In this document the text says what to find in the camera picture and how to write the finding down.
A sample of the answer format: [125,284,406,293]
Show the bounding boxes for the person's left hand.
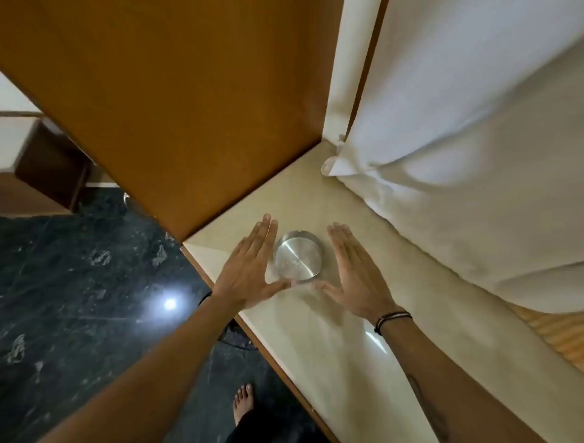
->
[212,214,295,311]

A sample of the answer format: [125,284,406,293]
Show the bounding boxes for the person's right hand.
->
[312,222,398,324]

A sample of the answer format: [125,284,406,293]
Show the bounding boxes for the round steel ashtray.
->
[273,231,325,282]

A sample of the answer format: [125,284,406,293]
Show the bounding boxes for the person's left forearm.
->
[38,291,249,443]

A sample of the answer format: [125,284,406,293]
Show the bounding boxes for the person's right forearm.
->
[377,313,548,443]

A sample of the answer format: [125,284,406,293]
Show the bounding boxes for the person's left foot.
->
[232,383,256,428]

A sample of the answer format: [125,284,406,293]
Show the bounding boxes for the black trousers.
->
[223,410,330,443]

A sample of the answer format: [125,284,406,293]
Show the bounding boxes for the white bedsheet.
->
[327,0,584,316]

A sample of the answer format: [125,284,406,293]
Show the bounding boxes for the brown wooden cabinet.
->
[0,0,346,243]

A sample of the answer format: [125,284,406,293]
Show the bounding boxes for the dark wooden stool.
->
[13,116,92,213]

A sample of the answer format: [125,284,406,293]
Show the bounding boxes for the black cord wristband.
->
[374,311,413,337]

